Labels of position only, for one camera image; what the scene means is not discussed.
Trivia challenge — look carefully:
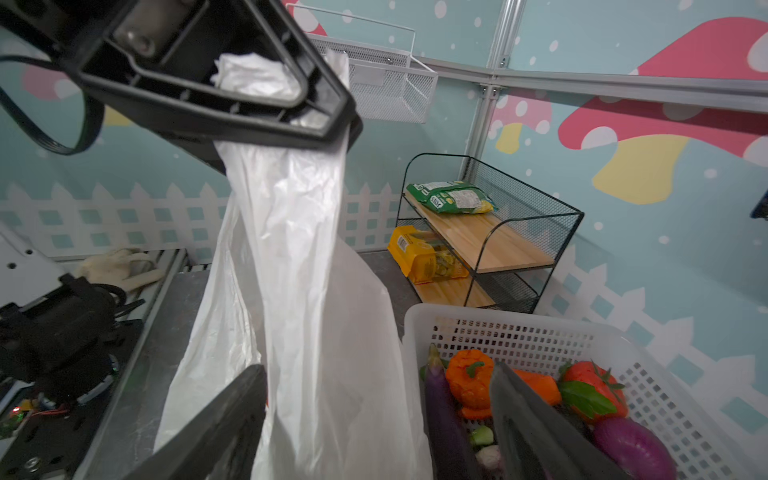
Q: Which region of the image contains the beige cloth rag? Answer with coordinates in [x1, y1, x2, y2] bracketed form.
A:
[74, 248, 165, 293]

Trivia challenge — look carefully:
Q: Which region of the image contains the purple eggplant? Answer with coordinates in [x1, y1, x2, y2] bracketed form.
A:
[423, 344, 483, 479]

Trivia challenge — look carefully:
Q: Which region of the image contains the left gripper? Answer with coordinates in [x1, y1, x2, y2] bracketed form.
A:
[1, 1, 363, 170]

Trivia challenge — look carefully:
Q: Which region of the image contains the yellow snack pack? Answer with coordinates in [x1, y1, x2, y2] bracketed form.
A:
[388, 225, 469, 285]

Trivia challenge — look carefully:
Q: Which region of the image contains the orange carrot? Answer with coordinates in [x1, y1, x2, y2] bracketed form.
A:
[515, 370, 562, 406]

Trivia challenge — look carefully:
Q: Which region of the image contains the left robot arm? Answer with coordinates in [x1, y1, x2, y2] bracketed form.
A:
[1, 1, 363, 406]

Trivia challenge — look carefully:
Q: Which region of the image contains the black wire wooden shelf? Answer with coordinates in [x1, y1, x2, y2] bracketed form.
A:
[394, 153, 584, 313]

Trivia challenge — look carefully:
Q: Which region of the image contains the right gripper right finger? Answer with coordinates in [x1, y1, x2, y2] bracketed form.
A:
[490, 363, 629, 480]

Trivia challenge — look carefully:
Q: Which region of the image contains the white plastic grocery bag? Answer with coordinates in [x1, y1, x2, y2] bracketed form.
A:
[153, 50, 434, 480]

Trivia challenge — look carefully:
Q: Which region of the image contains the white plastic vegetable basket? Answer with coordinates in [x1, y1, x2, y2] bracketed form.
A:
[402, 304, 767, 479]

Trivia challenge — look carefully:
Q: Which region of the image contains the green snack bag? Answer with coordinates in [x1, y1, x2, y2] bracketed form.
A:
[406, 181, 497, 215]

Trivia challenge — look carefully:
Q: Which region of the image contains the orange pumpkin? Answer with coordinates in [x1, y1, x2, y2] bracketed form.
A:
[445, 349, 494, 421]

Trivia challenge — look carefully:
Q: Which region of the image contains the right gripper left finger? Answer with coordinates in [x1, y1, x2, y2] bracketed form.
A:
[127, 365, 268, 480]

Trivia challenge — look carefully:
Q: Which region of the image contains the white wire wall basket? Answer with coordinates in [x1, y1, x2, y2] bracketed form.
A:
[285, 1, 438, 124]

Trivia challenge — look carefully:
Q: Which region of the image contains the red tomato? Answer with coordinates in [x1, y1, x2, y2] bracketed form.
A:
[558, 361, 629, 425]

